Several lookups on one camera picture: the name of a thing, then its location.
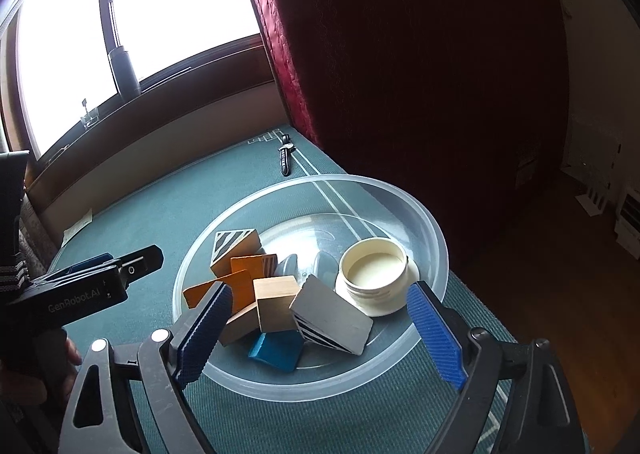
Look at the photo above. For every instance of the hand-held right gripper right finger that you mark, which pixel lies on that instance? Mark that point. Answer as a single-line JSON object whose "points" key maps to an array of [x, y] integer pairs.
{"points": [[435, 334]]}

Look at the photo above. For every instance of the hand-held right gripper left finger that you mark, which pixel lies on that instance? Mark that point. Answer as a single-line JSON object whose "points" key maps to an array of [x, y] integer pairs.
{"points": [[202, 339]]}

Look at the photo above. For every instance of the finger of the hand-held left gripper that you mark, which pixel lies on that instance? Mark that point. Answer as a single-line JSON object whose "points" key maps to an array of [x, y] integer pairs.
{"points": [[142, 264], [87, 263]]}

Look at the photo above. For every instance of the natural wooden block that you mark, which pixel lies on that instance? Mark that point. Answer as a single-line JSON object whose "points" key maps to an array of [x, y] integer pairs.
{"points": [[242, 328], [275, 306]]}

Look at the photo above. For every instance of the orange patterned wooden block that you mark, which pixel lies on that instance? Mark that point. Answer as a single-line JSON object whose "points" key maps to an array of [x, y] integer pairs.
{"points": [[197, 291]]}

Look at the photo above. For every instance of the cream plastic jar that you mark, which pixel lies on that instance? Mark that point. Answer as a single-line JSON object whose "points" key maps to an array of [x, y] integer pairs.
{"points": [[372, 296]]}

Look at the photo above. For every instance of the blue wooden block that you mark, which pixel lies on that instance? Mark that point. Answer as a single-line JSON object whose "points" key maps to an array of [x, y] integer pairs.
{"points": [[275, 353]]}

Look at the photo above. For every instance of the orange striped wooden block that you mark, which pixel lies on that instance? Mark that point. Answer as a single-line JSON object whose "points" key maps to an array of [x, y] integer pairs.
{"points": [[247, 265]]}

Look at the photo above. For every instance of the striped triangular wooden block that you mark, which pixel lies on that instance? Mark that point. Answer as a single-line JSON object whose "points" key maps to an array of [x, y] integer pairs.
{"points": [[245, 244]]}

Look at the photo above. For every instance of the pale striped wooden block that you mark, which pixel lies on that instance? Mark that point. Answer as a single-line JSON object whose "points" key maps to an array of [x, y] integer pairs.
{"points": [[330, 309]]}

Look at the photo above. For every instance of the clear plastic bowl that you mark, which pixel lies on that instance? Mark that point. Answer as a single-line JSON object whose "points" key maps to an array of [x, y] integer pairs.
{"points": [[395, 214]]}

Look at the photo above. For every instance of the person's left hand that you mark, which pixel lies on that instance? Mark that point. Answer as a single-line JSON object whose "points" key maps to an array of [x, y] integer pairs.
{"points": [[74, 353]]}

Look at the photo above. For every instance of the white paper sheet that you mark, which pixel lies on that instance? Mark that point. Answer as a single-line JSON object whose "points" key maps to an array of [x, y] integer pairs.
{"points": [[77, 225]]}

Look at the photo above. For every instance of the small clear holder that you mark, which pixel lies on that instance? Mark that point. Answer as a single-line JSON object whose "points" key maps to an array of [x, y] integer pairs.
{"points": [[90, 117]]}

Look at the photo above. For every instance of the black wrist watch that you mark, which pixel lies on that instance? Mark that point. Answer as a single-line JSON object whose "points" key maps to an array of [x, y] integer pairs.
{"points": [[286, 157]]}

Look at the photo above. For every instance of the black cylinder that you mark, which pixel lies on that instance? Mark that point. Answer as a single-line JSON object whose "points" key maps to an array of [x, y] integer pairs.
{"points": [[126, 74]]}

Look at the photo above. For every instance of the white cardboard box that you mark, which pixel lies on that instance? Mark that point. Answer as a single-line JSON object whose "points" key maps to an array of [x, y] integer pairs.
{"points": [[594, 200], [629, 224]]}

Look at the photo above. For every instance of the red curtain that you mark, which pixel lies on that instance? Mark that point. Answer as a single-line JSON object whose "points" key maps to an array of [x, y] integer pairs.
{"points": [[400, 84]]}

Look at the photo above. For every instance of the window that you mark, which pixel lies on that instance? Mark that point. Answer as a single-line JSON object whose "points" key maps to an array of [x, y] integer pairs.
{"points": [[165, 9]]}

